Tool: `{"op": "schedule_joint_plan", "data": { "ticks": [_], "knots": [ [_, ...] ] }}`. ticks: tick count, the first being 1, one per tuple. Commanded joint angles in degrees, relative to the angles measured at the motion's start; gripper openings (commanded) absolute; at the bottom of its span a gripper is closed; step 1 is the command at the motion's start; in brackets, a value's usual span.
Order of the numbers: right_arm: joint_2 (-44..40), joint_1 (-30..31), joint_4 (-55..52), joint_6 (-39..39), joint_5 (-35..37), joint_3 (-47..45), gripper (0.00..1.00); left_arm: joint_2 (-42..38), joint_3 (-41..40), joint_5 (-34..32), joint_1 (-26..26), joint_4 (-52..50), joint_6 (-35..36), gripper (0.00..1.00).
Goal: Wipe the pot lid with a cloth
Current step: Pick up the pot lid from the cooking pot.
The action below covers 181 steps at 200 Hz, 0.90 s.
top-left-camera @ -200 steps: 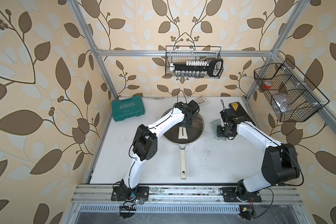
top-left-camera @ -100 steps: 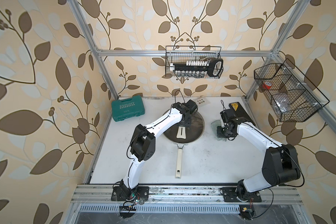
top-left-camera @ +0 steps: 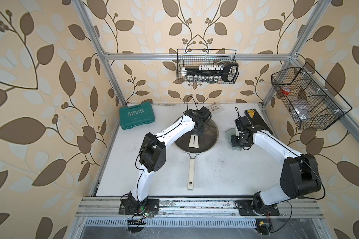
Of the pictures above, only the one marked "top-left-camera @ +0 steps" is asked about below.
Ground green microfibre cloth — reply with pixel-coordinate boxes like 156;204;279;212
224;128;236;147

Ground glass pot lid cream handle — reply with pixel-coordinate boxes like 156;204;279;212
175;120;219;153

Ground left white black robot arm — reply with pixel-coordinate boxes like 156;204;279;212
128;107;211;211

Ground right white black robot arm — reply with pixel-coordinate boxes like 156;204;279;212
231;117;325;209

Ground black flat box yellow label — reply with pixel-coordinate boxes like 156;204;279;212
244;109;273;134

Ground black socket set holder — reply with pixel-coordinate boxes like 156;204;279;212
179;62;239;84

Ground green plastic tool case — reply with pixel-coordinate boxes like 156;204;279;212
119;102;155;130

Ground clear plastic bag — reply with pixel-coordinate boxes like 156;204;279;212
291;99;311;120

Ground brown frying pan cream handle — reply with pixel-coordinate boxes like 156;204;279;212
185;152;201;191

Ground black wire basket back wall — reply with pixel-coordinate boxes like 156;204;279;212
176;48;239;84

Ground black wire basket wall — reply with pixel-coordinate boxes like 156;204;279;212
176;48;239;84
271;62;353;130

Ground black wire basket right wall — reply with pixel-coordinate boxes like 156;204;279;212
271;62;353;130

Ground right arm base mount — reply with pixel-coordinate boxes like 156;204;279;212
235;200;280;216

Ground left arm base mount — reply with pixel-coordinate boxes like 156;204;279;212
118;198;160;216

